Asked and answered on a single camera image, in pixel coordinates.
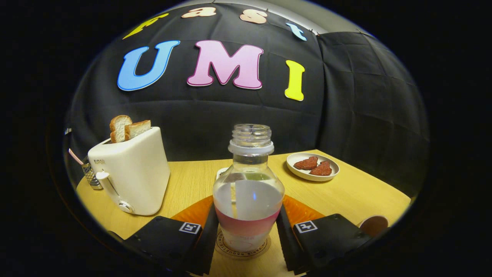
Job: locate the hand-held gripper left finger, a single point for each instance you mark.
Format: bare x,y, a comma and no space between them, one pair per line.
209,240

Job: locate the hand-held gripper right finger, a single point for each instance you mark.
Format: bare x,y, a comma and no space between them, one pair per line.
286,242

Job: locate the round brown coaster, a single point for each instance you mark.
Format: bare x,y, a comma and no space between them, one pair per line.
265,244

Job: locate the clear juice bottle pink label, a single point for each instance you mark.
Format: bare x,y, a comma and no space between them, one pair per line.
248,204

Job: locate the wooden table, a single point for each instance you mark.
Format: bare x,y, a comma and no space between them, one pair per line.
192,181

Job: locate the white divided dish with beans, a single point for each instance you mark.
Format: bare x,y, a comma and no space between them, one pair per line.
222,172

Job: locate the white round plate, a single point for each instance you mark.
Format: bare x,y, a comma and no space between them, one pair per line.
303,175

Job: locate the red meat piece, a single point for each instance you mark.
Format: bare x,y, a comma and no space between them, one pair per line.
306,164
322,169

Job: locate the white toaster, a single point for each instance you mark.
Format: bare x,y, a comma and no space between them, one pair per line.
134,173

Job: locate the toast slice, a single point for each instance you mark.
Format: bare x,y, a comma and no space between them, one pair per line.
117,129
137,129

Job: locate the striped straw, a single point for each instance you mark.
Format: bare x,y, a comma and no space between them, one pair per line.
75,156

